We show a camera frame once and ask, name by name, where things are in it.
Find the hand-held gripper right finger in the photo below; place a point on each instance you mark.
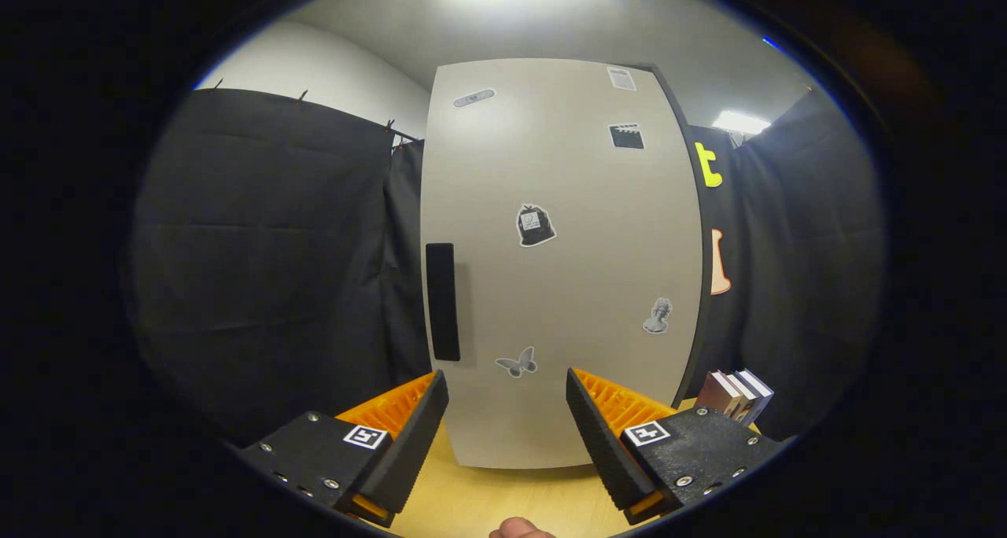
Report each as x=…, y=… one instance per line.
x=602, y=436

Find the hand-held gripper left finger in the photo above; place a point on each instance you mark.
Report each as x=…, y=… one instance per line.
x=413, y=436

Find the beige cabinet door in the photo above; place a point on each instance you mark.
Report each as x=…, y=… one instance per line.
x=566, y=286

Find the white book red print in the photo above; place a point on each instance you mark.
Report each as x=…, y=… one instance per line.
x=743, y=392

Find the grey blue book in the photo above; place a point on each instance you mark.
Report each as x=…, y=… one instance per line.
x=757, y=388

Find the black backdrop cloth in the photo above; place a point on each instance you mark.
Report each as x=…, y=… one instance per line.
x=260, y=247

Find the dark grey cabinet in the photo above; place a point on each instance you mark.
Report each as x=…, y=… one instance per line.
x=704, y=208

